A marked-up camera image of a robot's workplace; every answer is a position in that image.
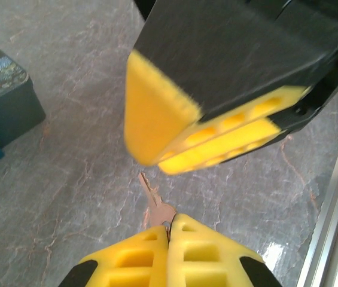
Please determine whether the aluminium table edge rail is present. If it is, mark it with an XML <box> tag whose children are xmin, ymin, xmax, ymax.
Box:
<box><xmin>296</xmin><ymin>97</ymin><xmax>338</xmax><ymax>287</ymax></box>

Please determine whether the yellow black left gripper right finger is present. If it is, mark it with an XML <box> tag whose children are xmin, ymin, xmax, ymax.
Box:
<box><xmin>167</xmin><ymin>213</ymin><xmax>282</xmax><ymax>287</ymax></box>

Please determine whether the small silver key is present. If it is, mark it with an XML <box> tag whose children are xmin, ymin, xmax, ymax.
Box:
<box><xmin>138</xmin><ymin>172</ymin><xmax>177</xmax><ymax>230</ymax></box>

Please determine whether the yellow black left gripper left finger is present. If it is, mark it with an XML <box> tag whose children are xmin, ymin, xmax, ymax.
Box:
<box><xmin>57</xmin><ymin>225</ymin><xmax>169</xmax><ymax>287</ymax></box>

